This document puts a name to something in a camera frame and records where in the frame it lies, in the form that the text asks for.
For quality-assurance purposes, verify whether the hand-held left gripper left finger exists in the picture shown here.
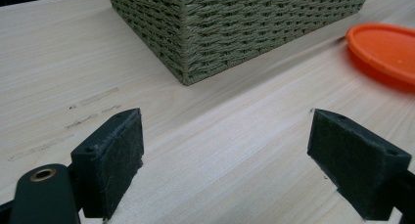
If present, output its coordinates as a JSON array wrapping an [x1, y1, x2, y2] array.
[[70, 108, 145, 220]]

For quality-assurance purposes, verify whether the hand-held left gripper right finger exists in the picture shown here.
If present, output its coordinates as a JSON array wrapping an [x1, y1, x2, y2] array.
[[306, 108, 413, 221]]

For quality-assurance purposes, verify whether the orange plastic plate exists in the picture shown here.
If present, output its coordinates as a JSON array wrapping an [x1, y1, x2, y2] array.
[[345, 22, 415, 92]]

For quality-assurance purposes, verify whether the green woven basket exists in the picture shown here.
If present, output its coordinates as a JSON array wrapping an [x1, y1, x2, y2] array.
[[107, 0, 372, 87]]

